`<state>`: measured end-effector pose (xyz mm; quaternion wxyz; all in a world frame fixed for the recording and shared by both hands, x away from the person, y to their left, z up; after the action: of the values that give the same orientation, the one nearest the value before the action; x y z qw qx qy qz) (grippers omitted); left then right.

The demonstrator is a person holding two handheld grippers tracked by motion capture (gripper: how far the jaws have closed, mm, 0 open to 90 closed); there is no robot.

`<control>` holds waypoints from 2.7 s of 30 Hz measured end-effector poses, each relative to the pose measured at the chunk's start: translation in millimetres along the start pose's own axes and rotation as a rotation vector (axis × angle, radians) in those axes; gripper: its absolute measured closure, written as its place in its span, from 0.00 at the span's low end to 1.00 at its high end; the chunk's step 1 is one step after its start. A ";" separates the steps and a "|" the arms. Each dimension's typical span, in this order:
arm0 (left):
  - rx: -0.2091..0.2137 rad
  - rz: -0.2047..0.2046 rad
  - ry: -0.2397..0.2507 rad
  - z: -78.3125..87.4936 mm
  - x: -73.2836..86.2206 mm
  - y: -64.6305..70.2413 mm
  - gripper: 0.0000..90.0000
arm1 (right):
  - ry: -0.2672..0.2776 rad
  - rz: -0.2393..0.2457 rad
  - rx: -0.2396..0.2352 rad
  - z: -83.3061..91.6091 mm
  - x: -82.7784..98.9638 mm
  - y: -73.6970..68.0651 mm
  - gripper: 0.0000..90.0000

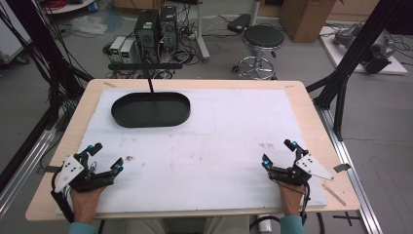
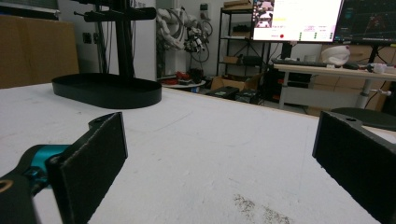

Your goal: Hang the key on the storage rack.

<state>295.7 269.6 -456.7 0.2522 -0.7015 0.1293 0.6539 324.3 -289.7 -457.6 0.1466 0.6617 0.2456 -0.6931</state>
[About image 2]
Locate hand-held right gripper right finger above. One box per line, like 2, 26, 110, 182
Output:
312, 110, 396, 224

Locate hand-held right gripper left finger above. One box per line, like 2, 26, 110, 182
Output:
46, 111, 129, 224

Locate black chair seat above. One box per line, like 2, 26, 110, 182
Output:
330, 106, 396, 132

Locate black stand with oval base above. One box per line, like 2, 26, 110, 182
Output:
51, 0, 163, 110

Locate light wooden desk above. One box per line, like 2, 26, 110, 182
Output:
272, 63, 396, 110

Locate white cloth bundle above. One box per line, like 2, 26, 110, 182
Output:
320, 45, 351, 66

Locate black keyboard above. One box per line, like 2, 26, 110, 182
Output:
271, 58, 329, 68

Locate round white side table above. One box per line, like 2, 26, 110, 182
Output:
161, 78, 207, 91

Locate brown cardboard panel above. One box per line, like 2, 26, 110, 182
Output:
0, 14, 80, 90

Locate black case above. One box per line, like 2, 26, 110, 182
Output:
234, 88, 262, 105
205, 86, 241, 101

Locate dark computer monitor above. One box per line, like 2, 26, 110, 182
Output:
333, 0, 396, 46

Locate open cardboard box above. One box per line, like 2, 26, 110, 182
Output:
210, 74, 263, 93

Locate bright computer monitor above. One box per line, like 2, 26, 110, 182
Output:
250, 0, 345, 43

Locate window blind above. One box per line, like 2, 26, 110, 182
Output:
0, 0, 61, 17

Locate black metal shelf rack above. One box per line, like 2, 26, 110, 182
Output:
216, 7, 273, 79

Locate flat cardboard box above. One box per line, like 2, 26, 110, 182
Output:
222, 0, 254, 11

